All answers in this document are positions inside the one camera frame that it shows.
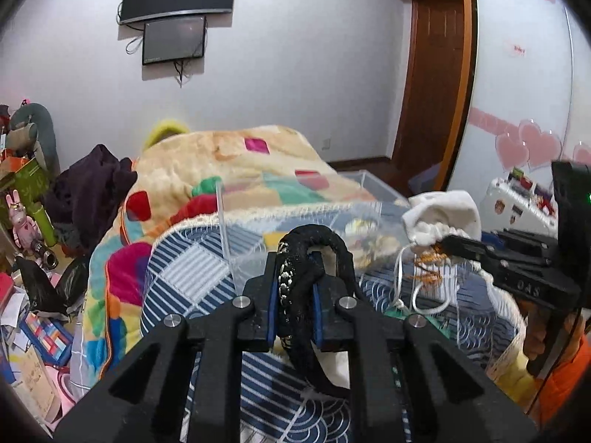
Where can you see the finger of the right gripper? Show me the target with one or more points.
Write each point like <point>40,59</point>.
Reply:
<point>525,247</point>
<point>480,252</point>

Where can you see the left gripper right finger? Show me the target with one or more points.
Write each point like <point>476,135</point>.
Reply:
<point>411,384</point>

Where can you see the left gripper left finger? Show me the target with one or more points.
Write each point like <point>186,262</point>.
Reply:
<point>180,381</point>

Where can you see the white drawstring bag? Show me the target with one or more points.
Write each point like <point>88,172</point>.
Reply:
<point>430,218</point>

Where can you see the black and white pouch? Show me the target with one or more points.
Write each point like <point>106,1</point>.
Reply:
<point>297,273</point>

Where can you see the yellow sponge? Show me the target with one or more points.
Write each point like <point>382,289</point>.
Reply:
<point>272,240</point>

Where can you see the green knitted cloth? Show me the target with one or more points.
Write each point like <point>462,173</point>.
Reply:
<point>415,320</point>

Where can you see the floral scrunchie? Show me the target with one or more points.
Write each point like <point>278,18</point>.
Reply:
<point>371,243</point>

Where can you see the person's hand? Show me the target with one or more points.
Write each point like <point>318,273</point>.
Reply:
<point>536,332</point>

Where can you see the white suitcase with stickers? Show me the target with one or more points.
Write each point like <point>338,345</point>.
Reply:
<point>517,202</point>

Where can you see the wooden wardrobe with sliding doors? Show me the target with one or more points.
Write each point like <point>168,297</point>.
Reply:
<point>523,99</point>

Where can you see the brown wooden door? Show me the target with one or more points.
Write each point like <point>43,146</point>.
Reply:
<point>432,83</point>

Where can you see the colourful plush blanket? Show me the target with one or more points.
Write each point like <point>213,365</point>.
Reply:
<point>176,180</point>

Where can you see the dark purple clothing pile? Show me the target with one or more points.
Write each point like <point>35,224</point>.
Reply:
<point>83,200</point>

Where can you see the pink rabbit toy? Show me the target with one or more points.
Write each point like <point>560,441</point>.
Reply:
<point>25,229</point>

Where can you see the green bottle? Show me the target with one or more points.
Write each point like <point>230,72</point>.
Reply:
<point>44,224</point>

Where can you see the green cardboard box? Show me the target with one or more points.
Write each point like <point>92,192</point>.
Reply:
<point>25,176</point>

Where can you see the yellow chair back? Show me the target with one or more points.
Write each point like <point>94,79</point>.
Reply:
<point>164,129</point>

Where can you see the grey plush toy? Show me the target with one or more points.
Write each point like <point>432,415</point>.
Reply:
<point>31,131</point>

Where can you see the small wall monitor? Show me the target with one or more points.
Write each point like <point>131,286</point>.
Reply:
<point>173,39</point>

